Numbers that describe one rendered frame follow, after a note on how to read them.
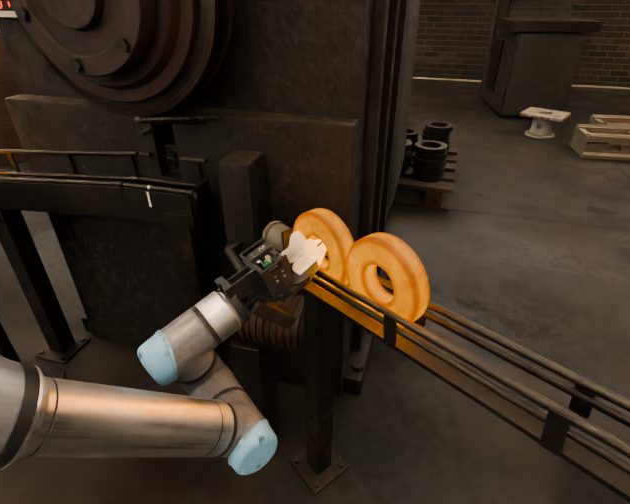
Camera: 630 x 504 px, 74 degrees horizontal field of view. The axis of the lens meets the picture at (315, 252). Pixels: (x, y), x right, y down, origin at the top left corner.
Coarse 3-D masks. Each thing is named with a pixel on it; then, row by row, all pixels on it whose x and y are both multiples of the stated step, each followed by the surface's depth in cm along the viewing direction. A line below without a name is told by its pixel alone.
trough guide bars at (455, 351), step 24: (384, 288) 73; (384, 312) 64; (384, 336) 65; (408, 336) 61; (432, 336) 57; (456, 360) 56; (480, 360) 53; (504, 384) 50; (552, 384) 52; (576, 384) 49; (528, 408) 48; (552, 408) 46; (576, 408) 51; (600, 408) 48; (624, 408) 46; (552, 432) 47; (576, 432) 45; (600, 432) 43; (600, 456) 43
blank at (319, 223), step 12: (300, 216) 77; (312, 216) 74; (324, 216) 73; (336, 216) 73; (300, 228) 79; (312, 228) 75; (324, 228) 72; (336, 228) 71; (324, 240) 74; (336, 240) 71; (348, 240) 71; (336, 252) 72; (324, 264) 79; (336, 264) 73; (336, 276) 74; (336, 288) 76
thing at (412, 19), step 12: (408, 0) 139; (408, 12) 142; (408, 24) 145; (408, 36) 150; (408, 48) 157; (408, 60) 164; (408, 72) 172; (408, 84) 181; (408, 96) 190; (408, 108) 201; (396, 120) 167; (396, 132) 171; (396, 144) 176; (396, 156) 180; (396, 168) 186; (396, 180) 197
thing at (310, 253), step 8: (312, 240) 72; (304, 248) 71; (312, 248) 73; (320, 248) 75; (304, 256) 72; (312, 256) 73; (320, 256) 74; (296, 264) 71; (304, 264) 73; (296, 272) 72
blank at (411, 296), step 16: (368, 240) 64; (384, 240) 62; (400, 240) 62; (352, 256) 69; (368, 256) 65; (384, 256) 62; (400, 256) 60; (416, 256) 61; (352, 272) 70; (368, 272) 69; (400, 272) 61; (416, 272) 60; (368, 288) 69; (400, 288) 62; (416, 288) 60; (384, 304) 66; (400, 304) 63; (416, 304) 61
